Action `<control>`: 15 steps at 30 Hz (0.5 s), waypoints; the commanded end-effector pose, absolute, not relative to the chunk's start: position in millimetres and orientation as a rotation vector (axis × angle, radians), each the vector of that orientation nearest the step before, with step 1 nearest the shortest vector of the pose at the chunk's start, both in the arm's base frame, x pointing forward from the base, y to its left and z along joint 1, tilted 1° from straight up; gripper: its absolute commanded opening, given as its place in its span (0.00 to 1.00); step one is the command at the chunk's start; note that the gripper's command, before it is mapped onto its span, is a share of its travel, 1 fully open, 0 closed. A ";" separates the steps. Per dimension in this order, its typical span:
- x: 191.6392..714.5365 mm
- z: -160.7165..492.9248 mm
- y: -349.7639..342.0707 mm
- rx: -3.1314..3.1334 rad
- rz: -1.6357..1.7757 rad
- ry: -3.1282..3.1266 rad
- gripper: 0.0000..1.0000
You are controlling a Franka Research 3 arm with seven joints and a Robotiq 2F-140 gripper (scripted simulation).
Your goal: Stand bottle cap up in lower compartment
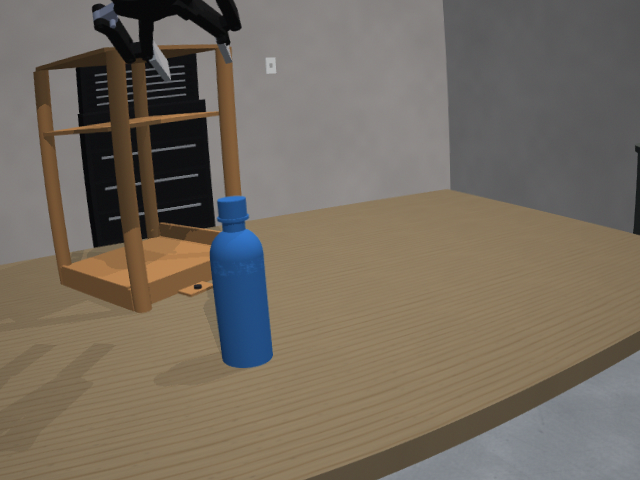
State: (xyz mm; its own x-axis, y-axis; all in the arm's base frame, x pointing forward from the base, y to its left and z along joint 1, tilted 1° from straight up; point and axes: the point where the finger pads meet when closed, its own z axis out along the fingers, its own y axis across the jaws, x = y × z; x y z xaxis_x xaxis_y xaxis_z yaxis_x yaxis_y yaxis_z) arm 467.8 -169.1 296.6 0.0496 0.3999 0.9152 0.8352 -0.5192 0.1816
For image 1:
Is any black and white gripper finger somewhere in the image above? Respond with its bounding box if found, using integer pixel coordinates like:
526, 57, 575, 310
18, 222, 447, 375
167, 0, 242, 64
92, 2, 171, 82

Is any blue bottle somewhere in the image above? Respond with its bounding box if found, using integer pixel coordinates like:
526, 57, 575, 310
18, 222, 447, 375
209, 196, 273, 368

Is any wooden shelving unit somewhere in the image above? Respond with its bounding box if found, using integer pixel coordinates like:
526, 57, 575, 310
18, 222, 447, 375
33, 44, 242, 313

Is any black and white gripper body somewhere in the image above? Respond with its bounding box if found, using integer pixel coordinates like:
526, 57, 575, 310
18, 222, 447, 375
111, 0, 177, 22

